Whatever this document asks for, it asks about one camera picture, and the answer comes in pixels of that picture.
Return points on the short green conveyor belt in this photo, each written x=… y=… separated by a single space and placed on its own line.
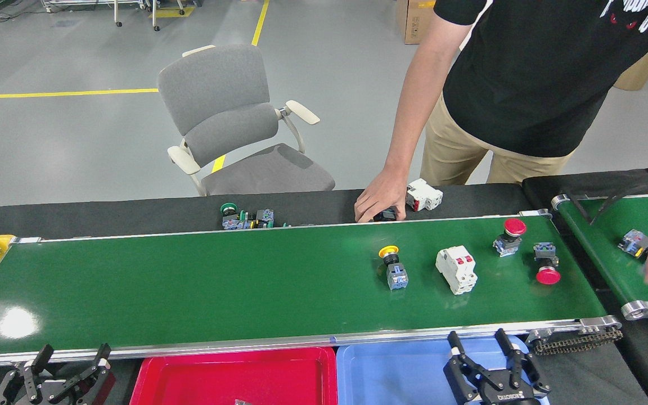
x=599 y=236

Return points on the blue plastic tray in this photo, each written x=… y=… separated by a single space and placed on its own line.
x=391 y=377

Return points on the tan plant pot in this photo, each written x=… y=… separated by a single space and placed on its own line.
x=639 y=73

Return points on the long green conveyor belt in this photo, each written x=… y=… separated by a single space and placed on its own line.
x=189 y=292

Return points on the person's right hand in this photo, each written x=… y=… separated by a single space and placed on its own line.
x=383 y=194

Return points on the yellow push button switch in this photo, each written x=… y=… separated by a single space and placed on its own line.
x=397 y=277

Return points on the white wheeled cart frame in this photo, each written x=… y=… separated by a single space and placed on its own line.
x=153 y=17

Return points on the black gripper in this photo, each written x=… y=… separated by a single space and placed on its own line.
x=507 y=397
x=43 y=394

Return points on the grey fabric office chair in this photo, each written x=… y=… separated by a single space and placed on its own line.
x=223 y=95

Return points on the person's right forearm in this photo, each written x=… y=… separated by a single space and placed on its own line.
x=411 y=135

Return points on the brown cardboard box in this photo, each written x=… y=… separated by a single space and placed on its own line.
x=414 y=22

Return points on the green push button switch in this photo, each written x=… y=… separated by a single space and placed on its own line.
x=265 y=216
x=229 y=208

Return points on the red plastic tray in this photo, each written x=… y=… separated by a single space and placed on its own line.
x=217 y=377

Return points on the person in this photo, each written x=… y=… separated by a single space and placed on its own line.
x=526 y=84

